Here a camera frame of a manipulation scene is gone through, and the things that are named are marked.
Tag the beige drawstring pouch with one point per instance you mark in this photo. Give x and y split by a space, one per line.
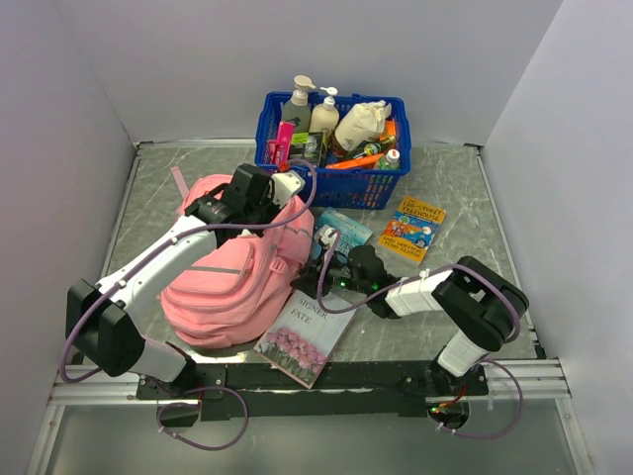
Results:
364 122

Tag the orange toothbrush pack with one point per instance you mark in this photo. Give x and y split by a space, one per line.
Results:
362 162

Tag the pink box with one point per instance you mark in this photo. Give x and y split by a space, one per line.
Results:
278 149

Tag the blue plastic basket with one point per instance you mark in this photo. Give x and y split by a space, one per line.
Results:
358 188

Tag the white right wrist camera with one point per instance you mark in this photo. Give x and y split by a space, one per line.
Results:
326 237

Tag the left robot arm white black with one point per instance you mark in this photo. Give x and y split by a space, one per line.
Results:
101 317

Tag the floral notebook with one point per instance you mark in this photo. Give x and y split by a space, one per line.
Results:
304 335

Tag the grey pump bottle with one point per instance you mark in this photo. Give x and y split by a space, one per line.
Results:
297 110

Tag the black green box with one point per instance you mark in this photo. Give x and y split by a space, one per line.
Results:
311 147

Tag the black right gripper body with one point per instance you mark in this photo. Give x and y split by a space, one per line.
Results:
339 274

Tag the cream pump bottle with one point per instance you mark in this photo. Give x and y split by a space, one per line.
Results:
325 116

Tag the small green bottle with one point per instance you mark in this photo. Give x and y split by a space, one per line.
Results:
380 146

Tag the yellow treehouse book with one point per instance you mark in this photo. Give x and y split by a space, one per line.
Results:
412 229

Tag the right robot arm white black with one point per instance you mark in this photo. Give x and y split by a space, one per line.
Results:
485 307

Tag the black mounting base rail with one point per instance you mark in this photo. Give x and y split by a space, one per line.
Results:
406 388

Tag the teal paperback book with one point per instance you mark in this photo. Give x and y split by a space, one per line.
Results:
352 232

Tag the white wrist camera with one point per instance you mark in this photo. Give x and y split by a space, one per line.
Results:
326 237
286 185

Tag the pink student backpack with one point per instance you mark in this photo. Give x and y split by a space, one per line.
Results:
234 294

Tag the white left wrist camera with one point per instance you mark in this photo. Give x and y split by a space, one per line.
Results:
286 185

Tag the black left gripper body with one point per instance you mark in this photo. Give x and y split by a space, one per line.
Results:
262 213

